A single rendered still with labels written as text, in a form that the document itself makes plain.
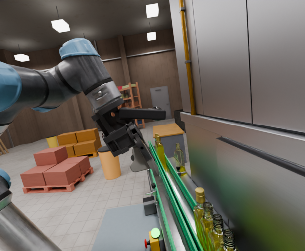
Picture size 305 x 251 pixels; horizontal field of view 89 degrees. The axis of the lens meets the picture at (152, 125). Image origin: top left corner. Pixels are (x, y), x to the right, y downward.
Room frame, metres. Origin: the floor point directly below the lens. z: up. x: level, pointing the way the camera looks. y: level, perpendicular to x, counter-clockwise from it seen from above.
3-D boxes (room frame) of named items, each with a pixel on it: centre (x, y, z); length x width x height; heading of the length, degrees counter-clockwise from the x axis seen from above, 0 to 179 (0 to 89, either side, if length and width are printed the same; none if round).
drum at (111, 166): (3.21, 1.02, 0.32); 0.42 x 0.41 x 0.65; 89
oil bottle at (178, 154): (1.18, -0.17, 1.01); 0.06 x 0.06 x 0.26; 19
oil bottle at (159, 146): (1.43, -0.04, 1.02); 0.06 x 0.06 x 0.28; 6
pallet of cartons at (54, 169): (3.32, 2.23, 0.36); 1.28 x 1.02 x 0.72; 89
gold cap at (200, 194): (0.53, -0.14, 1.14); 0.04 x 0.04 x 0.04
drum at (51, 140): (6.71, 4.43, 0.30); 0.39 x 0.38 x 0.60; 91
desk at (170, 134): (3.91, -0.34, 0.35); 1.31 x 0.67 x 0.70; 178
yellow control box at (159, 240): (0.70, 0.07, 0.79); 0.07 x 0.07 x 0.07; 6
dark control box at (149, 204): (0.98, 0.11, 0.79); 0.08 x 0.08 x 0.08; 6
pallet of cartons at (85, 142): (5.10, 2.55, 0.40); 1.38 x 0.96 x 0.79; 88
